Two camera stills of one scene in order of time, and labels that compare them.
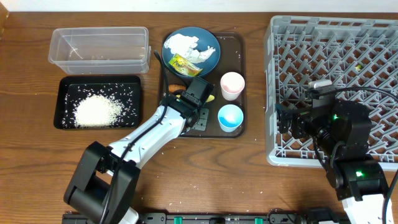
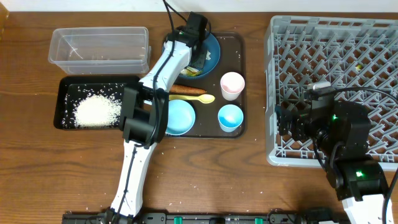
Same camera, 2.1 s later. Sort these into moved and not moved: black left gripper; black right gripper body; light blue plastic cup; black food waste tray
Moved: black left gripper
Not moved: black right gripper body; black food waste tray; light blue plastic cup
